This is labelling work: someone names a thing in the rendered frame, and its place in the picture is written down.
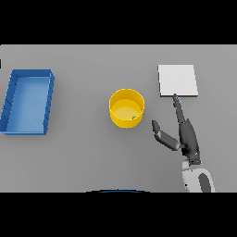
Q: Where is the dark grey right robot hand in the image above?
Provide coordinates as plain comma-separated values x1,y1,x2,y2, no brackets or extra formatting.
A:
151,93,202,166

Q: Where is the pale square measuring scale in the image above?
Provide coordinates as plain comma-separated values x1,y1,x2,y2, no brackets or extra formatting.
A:
157,64,199,98

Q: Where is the yellow bowl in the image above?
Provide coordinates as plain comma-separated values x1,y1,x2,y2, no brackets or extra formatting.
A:
108,88,145,129

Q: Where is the blue tray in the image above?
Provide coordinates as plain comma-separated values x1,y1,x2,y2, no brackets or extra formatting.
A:
0,69,56,136

